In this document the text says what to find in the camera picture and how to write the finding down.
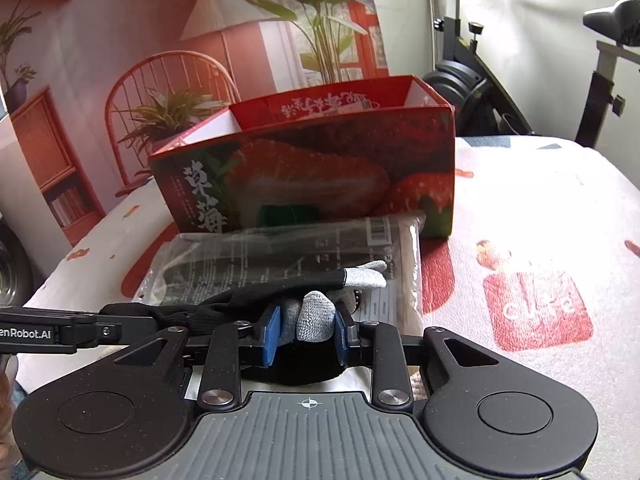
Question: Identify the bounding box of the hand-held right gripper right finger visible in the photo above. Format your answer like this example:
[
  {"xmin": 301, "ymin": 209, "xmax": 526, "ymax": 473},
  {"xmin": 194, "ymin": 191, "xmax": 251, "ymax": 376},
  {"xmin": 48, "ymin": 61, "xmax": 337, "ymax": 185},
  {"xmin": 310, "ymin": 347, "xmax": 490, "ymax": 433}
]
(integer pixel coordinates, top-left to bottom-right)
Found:
[{"xmin": 332, "ymin": 307, "xmax": 501, "ymax": 413}]

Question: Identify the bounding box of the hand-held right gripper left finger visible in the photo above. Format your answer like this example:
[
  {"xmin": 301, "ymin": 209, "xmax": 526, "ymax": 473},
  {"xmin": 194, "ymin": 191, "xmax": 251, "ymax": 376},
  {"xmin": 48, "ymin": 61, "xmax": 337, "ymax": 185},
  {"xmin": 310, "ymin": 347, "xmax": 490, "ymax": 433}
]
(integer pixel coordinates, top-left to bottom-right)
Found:
[{"xmin": 112, "ymin": 305, "xmax": 283, "ymax": 413}]

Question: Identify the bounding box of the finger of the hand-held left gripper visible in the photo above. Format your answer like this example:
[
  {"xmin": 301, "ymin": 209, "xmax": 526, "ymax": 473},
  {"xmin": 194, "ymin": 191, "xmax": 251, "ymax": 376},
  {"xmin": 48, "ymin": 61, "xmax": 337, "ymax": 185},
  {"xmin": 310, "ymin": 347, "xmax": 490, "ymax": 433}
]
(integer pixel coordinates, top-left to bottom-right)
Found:
[{"xmin": 60, "ymin": 303, "xmax": 166, "ymax": 348}]

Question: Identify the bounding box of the black grey knit glove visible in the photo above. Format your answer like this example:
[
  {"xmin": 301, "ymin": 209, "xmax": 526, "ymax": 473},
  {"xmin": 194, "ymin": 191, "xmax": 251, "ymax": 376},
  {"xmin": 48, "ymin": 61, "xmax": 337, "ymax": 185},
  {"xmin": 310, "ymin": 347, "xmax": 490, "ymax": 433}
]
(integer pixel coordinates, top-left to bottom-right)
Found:
[{"xmin": 150, "ymin": 260, "xmax": 388, "ymax": 386}]

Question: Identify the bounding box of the clear packet of dark cloth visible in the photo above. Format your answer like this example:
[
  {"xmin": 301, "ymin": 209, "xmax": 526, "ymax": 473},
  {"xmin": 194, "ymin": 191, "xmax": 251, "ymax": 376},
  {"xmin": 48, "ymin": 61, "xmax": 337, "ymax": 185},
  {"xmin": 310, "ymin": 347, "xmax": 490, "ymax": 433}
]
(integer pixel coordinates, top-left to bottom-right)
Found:
[{"xmin": 132, "ymin": 212, "xmax": 426, "ymax": 333}]

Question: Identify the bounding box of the red strawberry print cardboard box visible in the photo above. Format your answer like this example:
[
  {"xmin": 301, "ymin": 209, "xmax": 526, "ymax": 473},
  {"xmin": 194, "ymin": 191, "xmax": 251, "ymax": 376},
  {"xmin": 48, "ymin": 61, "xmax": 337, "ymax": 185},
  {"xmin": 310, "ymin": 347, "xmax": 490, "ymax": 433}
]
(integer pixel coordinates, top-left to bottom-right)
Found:
[{"xmin": 148, "ymin": 75, "xmax": 457, "ymax": 238}]

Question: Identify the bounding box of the person's left forearm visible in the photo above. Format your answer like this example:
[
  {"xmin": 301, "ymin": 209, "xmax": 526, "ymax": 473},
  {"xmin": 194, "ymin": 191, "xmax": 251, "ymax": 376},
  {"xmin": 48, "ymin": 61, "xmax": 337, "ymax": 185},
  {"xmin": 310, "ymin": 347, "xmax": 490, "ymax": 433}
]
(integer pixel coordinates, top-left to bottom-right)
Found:
[{"xmin": 0, "ymin": 355, "xmax": 23, "ymax": 466}]

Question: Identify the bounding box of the white printed tablecloth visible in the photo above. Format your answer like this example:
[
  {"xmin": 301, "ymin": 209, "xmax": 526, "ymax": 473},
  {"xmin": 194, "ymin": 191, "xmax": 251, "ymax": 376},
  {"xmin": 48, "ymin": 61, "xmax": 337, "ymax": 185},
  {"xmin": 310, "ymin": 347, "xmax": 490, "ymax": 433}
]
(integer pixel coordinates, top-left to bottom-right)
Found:
[{"xmin": 22, "ymin": 135, "xmax": 640, "ymax": 480}]

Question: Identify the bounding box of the black exercise bike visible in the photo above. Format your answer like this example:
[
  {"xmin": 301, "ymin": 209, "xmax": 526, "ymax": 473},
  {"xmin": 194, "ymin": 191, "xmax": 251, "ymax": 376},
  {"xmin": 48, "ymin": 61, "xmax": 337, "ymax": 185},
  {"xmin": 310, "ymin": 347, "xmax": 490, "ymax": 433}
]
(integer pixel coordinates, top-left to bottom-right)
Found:
[{"xmin": 402, "ymin": 0, "xmax": 640, "ymax": 148}]

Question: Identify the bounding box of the printed room scene wall backdrop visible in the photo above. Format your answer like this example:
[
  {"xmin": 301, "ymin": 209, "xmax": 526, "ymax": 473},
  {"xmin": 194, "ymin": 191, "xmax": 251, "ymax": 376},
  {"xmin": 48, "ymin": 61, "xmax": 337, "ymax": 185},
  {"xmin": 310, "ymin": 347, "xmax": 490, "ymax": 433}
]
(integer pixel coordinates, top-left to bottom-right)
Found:
[{"xmin": 0, "ymin": 0, "xmax": 391, "ymax": 241}]

